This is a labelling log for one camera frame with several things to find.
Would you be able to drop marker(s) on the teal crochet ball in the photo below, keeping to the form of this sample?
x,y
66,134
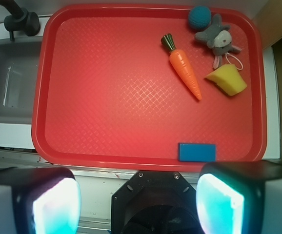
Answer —
x,y
199,17

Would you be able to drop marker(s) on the black toy faucet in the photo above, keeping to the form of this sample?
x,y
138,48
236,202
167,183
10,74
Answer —
x,y
20,19

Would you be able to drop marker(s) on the blue rectangular block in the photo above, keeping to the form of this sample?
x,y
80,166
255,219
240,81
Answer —
x,y
191,152

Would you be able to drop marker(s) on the grey toy sink basin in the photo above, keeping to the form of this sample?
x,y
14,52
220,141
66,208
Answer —
x,y
19,61

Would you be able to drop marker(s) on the orange toy carrot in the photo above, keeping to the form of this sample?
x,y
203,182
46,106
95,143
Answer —
x,y
181,64

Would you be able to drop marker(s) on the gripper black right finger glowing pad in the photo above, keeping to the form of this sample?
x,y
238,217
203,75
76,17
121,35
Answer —
x,y
240,197

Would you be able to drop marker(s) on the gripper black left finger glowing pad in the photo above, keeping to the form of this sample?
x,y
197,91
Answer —
x,y
39,201

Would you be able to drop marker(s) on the grey plush bunny toy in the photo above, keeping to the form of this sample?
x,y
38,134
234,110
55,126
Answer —
x,y
217,38

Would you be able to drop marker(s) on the yellow sponge wedge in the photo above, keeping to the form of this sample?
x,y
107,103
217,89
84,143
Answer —
x,y
228,79

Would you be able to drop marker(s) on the red plastic tray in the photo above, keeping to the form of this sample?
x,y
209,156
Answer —
x,y
107,95

